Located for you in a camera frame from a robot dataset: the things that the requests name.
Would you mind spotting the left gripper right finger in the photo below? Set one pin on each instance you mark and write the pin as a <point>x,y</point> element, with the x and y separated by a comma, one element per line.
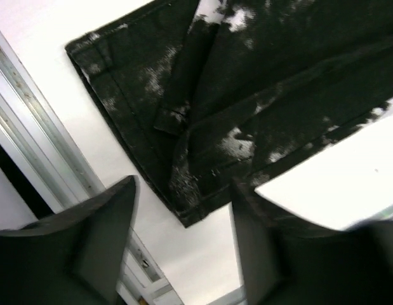
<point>287,260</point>

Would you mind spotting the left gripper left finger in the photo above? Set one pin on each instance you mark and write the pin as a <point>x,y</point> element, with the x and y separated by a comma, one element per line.
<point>71,257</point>

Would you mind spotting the black white tie-dye trousers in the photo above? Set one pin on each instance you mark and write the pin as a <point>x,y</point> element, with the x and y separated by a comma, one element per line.
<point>201,92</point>

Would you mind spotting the aluminium rail frame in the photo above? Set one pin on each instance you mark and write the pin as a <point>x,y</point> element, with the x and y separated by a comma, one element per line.
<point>36,140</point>

